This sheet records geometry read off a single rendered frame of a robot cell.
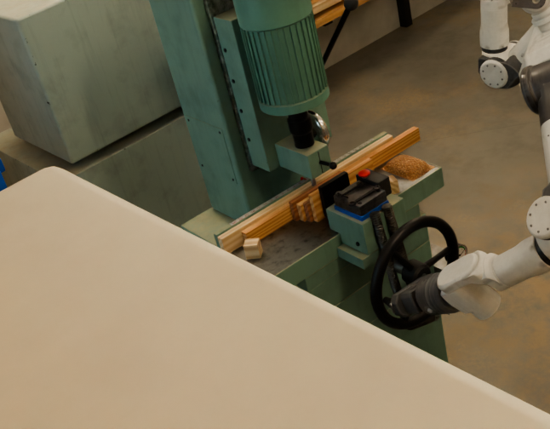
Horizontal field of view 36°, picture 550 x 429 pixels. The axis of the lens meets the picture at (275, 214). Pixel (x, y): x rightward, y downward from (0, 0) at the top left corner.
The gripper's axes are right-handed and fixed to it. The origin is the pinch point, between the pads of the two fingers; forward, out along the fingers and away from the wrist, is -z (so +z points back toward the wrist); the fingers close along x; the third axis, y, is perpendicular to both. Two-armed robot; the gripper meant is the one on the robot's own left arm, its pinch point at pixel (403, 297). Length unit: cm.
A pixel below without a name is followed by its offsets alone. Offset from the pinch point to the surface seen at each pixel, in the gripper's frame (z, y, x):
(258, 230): -31.0, 27.2, -10.2
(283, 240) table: -27.9, 22.2, -6.9
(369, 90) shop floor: -247, 52, 193
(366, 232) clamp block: -9.2, 15.8, 4.4
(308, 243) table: -22.2, 19.1, -3.8
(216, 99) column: -34, 62, -2
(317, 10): -218, 102, 166
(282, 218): -31.4, 26.9, -2.6
